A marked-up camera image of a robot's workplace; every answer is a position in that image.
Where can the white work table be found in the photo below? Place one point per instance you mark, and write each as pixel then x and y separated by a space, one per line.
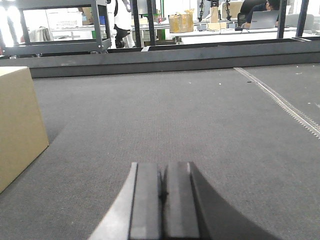
pixel 224 35

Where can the brown cardboard box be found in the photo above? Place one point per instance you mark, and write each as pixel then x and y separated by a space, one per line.
pixel 23 135

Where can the grey metal shelf cart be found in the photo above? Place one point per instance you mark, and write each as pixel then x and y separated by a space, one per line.
pixel 53 27

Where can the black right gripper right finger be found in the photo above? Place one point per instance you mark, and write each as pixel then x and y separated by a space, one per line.
pixel 194 210

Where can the silver laptop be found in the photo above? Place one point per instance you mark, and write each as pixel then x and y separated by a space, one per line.
pixel 264 19

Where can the person in dark shirt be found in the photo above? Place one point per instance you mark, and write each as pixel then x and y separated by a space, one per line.
pixel 269 5

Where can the taped cardboard box on table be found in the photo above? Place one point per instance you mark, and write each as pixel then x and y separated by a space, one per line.
pixel 181 22

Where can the dark grey conveyor belt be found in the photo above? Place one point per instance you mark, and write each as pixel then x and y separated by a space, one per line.
pixel 260 159

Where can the white humanoid robot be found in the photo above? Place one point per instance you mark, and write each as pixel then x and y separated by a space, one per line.
pixel 120 22

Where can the grey conveyor side rail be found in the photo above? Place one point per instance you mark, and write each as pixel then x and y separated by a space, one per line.
pixel 202 56

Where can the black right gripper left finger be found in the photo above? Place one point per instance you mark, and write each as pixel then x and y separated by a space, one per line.
pixel 136 212

